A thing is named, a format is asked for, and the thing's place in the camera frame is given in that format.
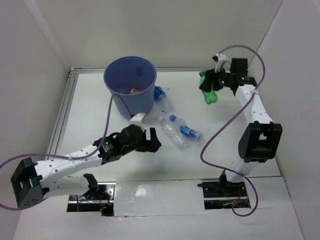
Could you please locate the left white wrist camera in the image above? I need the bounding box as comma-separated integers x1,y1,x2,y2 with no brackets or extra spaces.
129,112,147,131

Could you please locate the clear crushed bottle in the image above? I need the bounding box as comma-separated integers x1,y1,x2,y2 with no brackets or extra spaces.
117,87,127,94

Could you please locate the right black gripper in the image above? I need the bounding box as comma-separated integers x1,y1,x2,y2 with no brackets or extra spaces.
198,65,234,93

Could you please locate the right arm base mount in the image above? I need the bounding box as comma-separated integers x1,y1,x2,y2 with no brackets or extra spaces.
197,175,251,210

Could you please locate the clear bottle white cap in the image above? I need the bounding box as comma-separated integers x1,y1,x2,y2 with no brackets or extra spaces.
157,116,189,151

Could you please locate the left aluminium rail frame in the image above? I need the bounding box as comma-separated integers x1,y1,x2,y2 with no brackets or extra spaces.
47,70,79,155

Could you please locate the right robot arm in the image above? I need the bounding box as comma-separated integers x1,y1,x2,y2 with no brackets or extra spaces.
199,53,283,196

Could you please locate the blue label bottle behind bin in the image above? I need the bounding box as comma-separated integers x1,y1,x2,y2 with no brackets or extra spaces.
154,85,174,113

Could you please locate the purple cable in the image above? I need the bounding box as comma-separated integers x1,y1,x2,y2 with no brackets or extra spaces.
0,94,133,213
201,44,266,218

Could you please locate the clear bottle blue cap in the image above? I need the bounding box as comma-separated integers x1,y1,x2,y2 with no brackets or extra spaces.
169,114,204,143

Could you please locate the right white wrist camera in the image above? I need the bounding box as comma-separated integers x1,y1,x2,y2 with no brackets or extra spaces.
212,53,228,73

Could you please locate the blue plastic bin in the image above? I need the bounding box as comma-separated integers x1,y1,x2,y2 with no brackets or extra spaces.
103,56,157,120

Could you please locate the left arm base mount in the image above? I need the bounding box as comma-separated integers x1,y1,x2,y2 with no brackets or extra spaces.
66,182,116,217

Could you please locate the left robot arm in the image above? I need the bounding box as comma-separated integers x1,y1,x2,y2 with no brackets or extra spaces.
10,124,162,210

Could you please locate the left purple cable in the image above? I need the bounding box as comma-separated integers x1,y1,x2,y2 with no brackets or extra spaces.
0,94,133,213

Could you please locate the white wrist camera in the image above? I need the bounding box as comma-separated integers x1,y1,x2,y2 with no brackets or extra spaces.
129,112,147,131
212,53,228,73

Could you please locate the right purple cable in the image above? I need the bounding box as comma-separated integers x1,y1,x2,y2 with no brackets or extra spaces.
201,44,266,218

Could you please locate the orange juice bottle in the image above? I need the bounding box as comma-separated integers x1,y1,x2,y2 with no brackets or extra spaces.
129,88,140,94

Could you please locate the back aluminium rail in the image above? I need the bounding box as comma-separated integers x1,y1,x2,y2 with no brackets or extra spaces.
69,66,213,75

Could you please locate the green soda bottle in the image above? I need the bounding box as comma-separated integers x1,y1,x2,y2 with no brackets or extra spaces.
199,71,218,105

